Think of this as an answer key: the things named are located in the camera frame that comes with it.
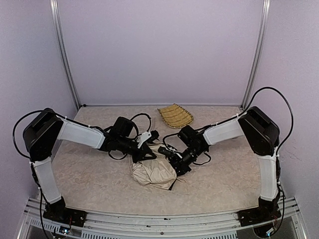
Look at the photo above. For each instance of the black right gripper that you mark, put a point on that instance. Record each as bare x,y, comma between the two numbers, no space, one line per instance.
181,162

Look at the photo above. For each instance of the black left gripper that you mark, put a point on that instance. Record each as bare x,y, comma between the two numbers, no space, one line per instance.
139,152

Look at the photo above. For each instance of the beige folding umbrella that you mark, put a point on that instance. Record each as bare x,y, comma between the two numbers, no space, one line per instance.
156,172

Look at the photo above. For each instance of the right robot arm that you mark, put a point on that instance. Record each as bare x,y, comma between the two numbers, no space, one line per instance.
261,133

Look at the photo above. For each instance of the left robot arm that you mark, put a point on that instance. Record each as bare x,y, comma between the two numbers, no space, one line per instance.
49,130

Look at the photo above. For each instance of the woven bamboo tray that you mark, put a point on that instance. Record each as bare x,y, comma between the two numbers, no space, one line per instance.
175,116

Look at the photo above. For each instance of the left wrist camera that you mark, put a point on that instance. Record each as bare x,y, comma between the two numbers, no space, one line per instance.
147,137

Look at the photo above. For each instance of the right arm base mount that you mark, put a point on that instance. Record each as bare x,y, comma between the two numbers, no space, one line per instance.
262,213

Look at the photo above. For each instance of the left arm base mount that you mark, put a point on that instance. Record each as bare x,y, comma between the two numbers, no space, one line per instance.
58,212

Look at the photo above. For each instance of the aluminium front rail frame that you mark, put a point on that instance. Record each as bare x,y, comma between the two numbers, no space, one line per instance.
287,224

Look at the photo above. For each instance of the right aluminium corner post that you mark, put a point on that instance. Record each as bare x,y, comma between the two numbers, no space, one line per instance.
257,52

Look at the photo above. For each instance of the aluminium corner post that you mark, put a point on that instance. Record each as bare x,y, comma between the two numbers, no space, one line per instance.
63,53
257,52

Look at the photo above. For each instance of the left aluminium corner post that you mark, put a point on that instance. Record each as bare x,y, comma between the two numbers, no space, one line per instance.
63,53

